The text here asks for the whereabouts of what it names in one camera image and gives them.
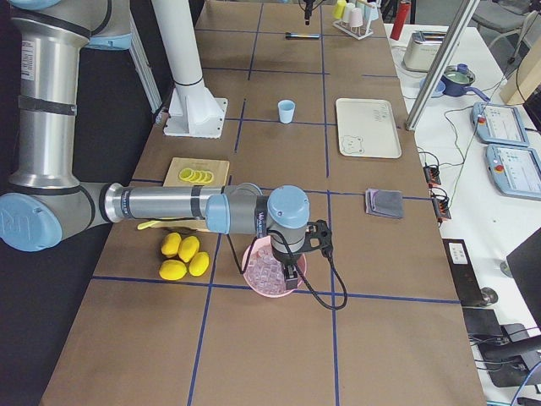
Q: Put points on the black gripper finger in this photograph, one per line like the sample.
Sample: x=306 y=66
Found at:
x=291 y=279
x=307 y=18

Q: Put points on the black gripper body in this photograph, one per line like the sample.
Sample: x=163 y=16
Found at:
x=307 y=9
x=286 y=259

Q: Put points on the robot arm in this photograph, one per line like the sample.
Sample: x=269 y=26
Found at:
x=48 y=204

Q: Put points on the clear ice cubes pile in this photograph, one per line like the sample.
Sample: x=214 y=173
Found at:
x=264 y=273

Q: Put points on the yellow cup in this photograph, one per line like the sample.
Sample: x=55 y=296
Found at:
x=338 y=10

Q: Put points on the pink cup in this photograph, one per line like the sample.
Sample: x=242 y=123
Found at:
x=354 y=17

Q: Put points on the white cup rack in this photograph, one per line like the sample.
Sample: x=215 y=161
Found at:
x=371 y=12

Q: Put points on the light blue cup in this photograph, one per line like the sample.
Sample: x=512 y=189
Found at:
x=286 y=110

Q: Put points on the pink bowl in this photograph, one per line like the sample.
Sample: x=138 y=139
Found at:
x=259 y=243

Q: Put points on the steel muddler black tip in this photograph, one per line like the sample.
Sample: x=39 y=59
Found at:
x=301 y=36

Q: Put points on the yellow lemon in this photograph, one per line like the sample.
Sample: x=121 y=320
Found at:
x=188 y=248
x=199 y=264
x=170 y=245
x=172 y=270

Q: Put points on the red cylinder bottle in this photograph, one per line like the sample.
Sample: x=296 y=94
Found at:
x=403 y=10

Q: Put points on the folded grey purple cloth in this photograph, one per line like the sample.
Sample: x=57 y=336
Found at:
x=384 y=203

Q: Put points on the wooden cutting board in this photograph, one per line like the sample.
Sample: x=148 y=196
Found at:
x=220 y=170

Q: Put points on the lemon slices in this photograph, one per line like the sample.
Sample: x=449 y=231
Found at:
x=196 y=176

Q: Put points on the cream tray with bear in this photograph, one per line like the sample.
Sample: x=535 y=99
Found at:
x=366 y=128

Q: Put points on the yellow knife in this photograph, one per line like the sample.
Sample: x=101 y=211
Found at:
x=149 y=224

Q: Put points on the blue pot with lid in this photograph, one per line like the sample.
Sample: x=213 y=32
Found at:
x=458 y=80

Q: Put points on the upper teach pendant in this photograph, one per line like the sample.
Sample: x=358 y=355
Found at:
x=499 y=124

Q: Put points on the teach pendant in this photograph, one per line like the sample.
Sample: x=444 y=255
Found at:
x=499 y=124
x=515 y=170

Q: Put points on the black monitor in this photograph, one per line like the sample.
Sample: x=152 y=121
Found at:
x=524 y=264

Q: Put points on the lower teach pendant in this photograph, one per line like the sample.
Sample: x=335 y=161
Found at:
x=515 y=170

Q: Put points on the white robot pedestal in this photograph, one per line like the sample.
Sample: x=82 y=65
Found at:
x=193 y=110

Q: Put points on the aluminium frame post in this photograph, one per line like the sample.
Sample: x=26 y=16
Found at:
x=443 y=57

